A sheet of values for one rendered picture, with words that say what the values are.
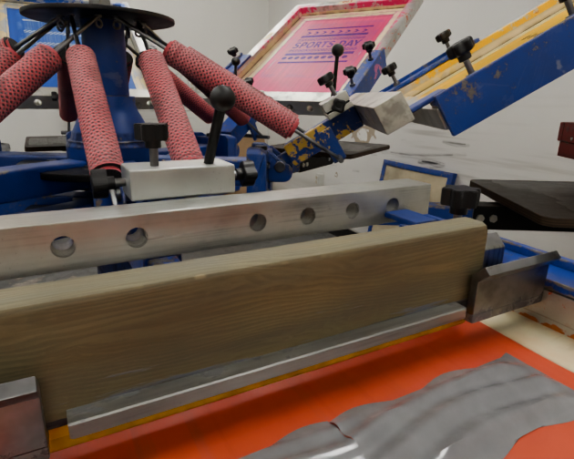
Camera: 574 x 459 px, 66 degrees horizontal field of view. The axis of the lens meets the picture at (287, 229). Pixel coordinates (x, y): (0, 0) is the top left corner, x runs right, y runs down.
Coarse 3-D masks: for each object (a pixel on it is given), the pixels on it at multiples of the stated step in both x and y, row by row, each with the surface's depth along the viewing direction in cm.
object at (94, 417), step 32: (416, 320) 34; (448, 320) 36; (288, 352) 30; (320, 352) 30; (352, 352) 31; (160, 384) 26; (192, 384) 26; (224, 384) 27; (96, 416) 23; (128, 416) 24
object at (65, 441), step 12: (456, 324) 40; (408, 336) 37; (420, 336) 38; (372, 348) 36; (336, 360) 34; (300, 372) 33; (252, 384) 31; (264, 384) 31; (216, 396) 30; (228, 396) 30; (180, 408) 28; (192, 408) 29; (144, 420) 27; (108, 432) 26; (60, 444) 25; (72, 444) 26
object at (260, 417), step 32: (288, 384) 33; (192, 416) 29; (224, 416) 29; (256, 416) 29; (288, 416) 29; (320, 416) 30; (96, 448) 26; (128, 448) 27; (160, 448) 27; (192, 448) 27; (224, 448) 27; (256, 448) 27
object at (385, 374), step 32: (384, 352) 37; (416, 352) 37; (448, 352) 37; (480, 352) 37; (512, 352) 37; (320, 384) 33; (352, 384) 33; (384, 384) 33; (416, 384) 33; (512, 448) 27; (544, 448) 27
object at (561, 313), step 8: (544, 288) 42; (544, 296) 42; (552, 296) 41; (560, 296) 40; (536, 304) 42; (544, 304) 42; (552, 304) 41; (560, 304) 40; (568, 304) 40; (520, 312) 44; (528, 312) 43; (536, 312) 43; (544, 312) 42; (552, 312) 41; (560, 312) 40; (568, 312) 40; (536, 320) 43; (544, 320) 42; (552, 320) 41; (560, 320) 40; (568, 320) 40; (552, 328) 41; (560, 328) 41; (568, 328) 40; (568, 336) 40
